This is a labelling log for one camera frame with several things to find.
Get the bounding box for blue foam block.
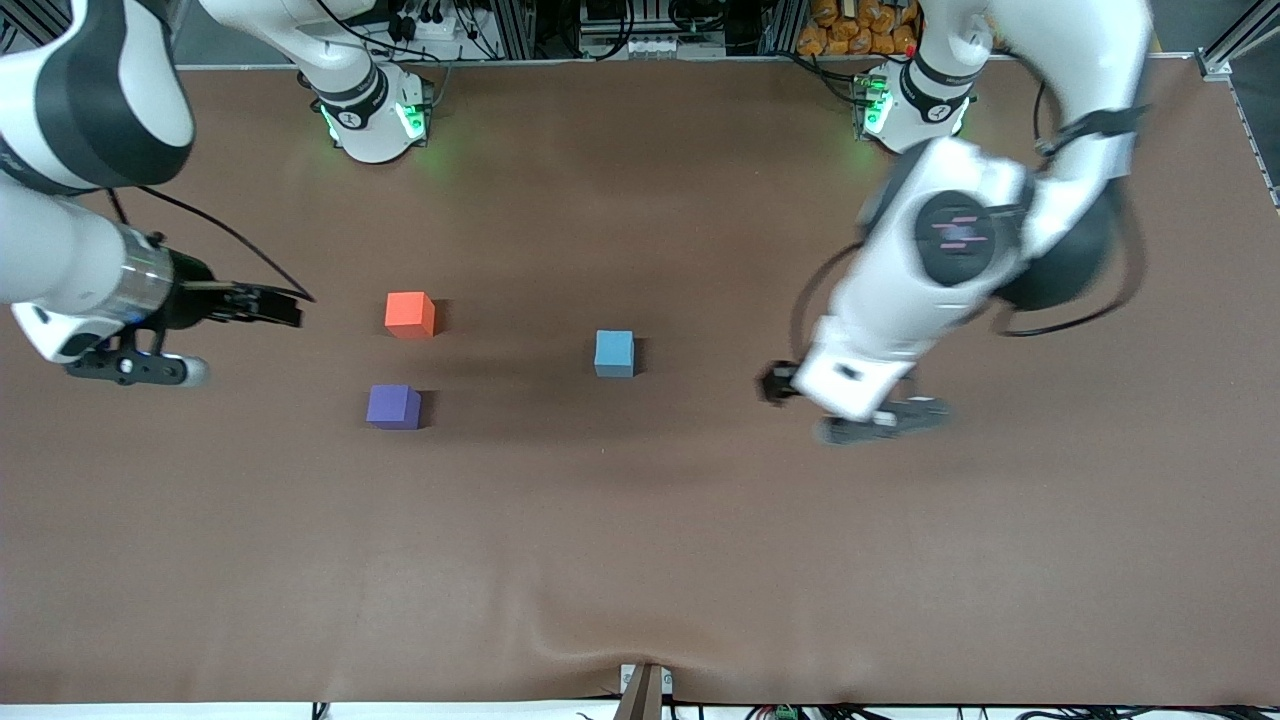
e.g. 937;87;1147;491
594;330;636;379

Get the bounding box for orange foam block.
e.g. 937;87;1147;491
385;292;437;340

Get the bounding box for purple foam block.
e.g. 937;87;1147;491
366;385;422;431

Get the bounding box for brown table cover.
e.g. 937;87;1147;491
0;55;1280;706

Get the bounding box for white power strip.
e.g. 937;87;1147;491
580;33;731;59

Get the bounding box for orange snack packets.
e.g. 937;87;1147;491
797;0;926;58

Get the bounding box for brown camera mount post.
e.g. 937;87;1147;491
618;662;673;720

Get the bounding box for aluminium frame profile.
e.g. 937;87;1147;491
1197;18;1280;83

